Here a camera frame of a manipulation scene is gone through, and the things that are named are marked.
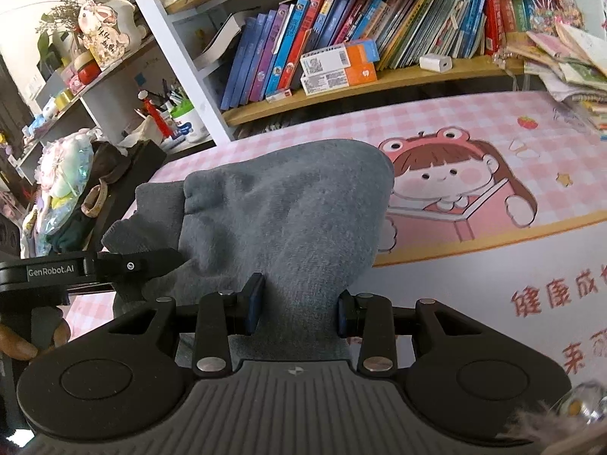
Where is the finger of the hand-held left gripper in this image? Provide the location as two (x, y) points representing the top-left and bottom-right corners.
(96, 247), (185, 277)

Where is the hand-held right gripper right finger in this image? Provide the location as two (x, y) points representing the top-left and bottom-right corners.
(336, 289), (468, 377)

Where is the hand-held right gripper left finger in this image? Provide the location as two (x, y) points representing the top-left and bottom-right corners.
(109, 272), (266, 380)

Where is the grey sweatshirt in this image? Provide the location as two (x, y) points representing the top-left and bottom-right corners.
(102, 138), (395, 373)

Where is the person's left hand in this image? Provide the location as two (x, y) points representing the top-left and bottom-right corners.
(0, 320), (71, 362)

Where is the black box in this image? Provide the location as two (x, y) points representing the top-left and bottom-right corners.
(88, 142), (167, 252)

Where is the iridescent plush bag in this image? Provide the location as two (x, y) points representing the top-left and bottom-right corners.
(21, 130), (96, 247)

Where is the brown cloth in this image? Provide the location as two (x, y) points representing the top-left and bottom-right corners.
(90, 140), (131, 183)

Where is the white tissue paper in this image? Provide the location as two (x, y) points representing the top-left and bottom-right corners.
(116, 114), (164, 155)

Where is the pink checked cartoon table mat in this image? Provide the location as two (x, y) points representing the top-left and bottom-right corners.
(61, 90), (607, 389)

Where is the white green pen tub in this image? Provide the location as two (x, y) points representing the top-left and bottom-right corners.
(171, 102), (209, 145)

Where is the red bottle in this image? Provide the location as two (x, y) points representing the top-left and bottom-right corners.
(140, 90), (164, 133)

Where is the bunch of pens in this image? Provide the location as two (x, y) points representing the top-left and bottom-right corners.
(135, 83), (191, 119)

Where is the pink box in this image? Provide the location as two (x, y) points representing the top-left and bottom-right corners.
(61, 66), (86, 96)

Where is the grey fluffy fur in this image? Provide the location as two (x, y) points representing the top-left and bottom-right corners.
(503, 379), (607, 455)

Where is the thick black white book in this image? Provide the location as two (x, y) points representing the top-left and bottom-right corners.
(193, 12), (245, 69)

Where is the orange white carton box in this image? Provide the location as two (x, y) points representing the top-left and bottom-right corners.
(301, 63), (377, 96)
(300, 40), (380, 77)

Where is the white wooden bookshelf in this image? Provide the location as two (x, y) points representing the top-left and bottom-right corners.
(14, 0), (607, 147)

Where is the dried flower bunch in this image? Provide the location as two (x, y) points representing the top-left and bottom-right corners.
(35, 0), (96, 58)

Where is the white charger plug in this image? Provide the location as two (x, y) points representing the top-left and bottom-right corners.
(420, 54), (453, 74)

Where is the row of colourful books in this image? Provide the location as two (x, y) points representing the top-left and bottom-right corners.
(219, 0), (560, 111)

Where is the pile of booklets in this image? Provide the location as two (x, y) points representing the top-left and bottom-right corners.
(503, 21), (607, 140)

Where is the tan strap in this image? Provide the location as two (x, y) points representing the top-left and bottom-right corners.
(80, 182), (109, 219)

